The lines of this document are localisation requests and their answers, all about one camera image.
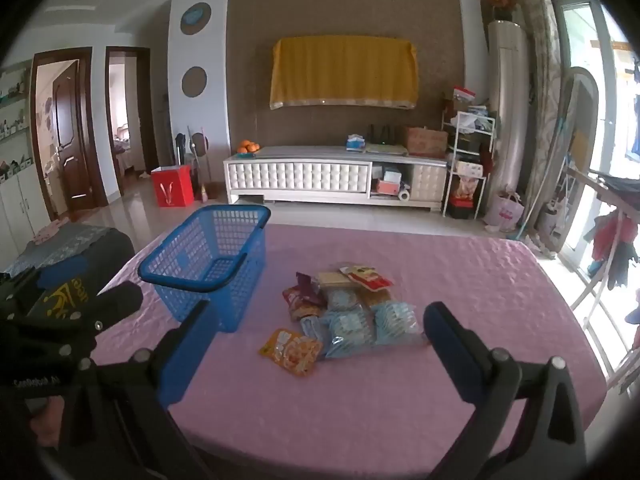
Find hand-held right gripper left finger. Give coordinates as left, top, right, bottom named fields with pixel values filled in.
left=50, top=300, right=220, bottom=480

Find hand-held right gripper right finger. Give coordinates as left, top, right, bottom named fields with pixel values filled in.
left=422, top=301, right=589, bottom=480

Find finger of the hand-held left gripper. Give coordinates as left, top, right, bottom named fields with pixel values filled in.
left=52, top=281, right=146, bottom=359
left=0, top=256, right=96, bottom=311

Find blue clear biscuit packet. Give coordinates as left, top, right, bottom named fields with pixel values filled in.
left=325, top=287, right=363, bottom=313
left=322, top=310, right=377, bottom=359
left=299, top=314, right=331, bottom=348
left=372, top=301, right=421, bottom=347

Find brown packet with green end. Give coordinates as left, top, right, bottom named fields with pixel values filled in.
left=357, top=287, right=388, bottom=311

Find red and white snack packet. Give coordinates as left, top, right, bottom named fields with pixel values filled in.
left=339, top=264, right=394, bottom=292

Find orange cartoon snack packet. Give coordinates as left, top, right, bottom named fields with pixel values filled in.
left=258, top=329, right=324, bottom=378

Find blue plastic basket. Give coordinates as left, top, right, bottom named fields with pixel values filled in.
left=137, top=204, right=272, bottom=333

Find red-brown snack packet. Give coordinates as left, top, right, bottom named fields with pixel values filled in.
left=283, top=284, right=327, bottom=322

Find clear cream cracker packet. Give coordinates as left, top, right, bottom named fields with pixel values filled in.
left=316, top=271, right=357, bottom=290

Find dark chair with lace cover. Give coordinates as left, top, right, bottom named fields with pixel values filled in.
left=0, top=222, right=136, bottom=321

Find red gift box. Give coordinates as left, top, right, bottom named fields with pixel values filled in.
left=150, top=165, right=195, bottom=208

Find dark wooden door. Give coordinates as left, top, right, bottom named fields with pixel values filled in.
left=51, top=60, right=93, bottom=208

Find pink shopping bag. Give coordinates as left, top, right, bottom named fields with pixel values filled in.
left=484, top=191, right=525, bottom=233

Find white metal shelf rack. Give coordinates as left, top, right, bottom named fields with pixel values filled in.
left=441, top=85, right=497, bottom=220

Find brown round stand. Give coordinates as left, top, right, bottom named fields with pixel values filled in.
left=187, top=125, right=213, bottom=201

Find cardboard box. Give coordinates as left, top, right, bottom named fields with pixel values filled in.
left=402, top=126, right=449, bottom=157

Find white television cabinet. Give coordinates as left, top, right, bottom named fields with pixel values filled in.
left=222, top=145, right=449, bottom=211

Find black router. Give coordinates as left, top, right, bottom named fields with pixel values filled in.
left=367, top=125, right=398, bottom=145

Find clothes drying rack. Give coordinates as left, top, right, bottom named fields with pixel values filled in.
left=560, top=165, right=640, bottom=396

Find standing air conditioner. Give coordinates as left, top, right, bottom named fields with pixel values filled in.
left=487, top=19, right=530, bottom=196

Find oval standing mirror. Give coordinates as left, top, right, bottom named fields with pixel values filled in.
left=547, top=66, right=599, bottom=256

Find patterned leaning mattress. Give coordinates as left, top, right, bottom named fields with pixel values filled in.
left=512, top=0, right=563, bottom=241

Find yellow cloth television cover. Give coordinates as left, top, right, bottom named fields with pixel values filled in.
left=270, top=35, right=419, bottom=111

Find glass balcony door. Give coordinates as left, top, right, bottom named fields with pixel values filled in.
left=552, top=0, right=640, bottom=271

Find artificial orange flowers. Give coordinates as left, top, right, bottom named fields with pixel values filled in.
left=472, top=0, right=516, bottom=23

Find white wall cabinet with shelves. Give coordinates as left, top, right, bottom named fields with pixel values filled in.
left=0, top=60, right=51, bottom=261

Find dark wooden door frame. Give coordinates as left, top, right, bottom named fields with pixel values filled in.
left=30, top=47, right=108, bottom=221
left=105, top=46, right=160, bottom=181

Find brown round wall decoration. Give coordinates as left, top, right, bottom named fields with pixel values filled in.
left=181, top=66, right=208, bottom=98

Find blue round wall decoration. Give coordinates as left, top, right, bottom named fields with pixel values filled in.
left=179, top=2, right=212, bottom=36

